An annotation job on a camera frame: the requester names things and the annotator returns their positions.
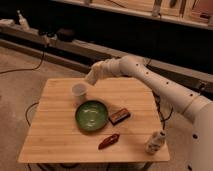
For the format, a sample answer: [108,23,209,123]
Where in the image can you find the white spray bottle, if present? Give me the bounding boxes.
[17,11,30,31]

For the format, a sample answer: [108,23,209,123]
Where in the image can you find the black cable on floor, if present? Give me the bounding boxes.
[0,49,46,76]

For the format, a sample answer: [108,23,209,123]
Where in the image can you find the white ceramic cup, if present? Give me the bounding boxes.
[72,83,87,104]

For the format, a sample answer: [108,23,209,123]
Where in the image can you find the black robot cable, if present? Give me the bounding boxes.
[152,93,174,129]

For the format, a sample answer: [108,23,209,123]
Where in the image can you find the white plastic bottle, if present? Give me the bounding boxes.
[145,130,166,155]

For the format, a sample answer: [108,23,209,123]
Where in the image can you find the red-brown oblong object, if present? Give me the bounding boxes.
[98,134,120,150]

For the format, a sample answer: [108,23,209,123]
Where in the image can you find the black device on ledge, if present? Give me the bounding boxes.
[56,28,75,42]

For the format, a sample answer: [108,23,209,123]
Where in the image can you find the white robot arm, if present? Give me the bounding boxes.
[85,55,213,171]

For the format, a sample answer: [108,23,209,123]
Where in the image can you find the wooden table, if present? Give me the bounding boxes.
[18,78,170,163]

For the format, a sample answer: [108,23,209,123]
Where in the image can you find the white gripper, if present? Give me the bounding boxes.
[87,58,120,82]

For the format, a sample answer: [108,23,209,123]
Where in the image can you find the green bowl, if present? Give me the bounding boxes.
[75,100,108,132]

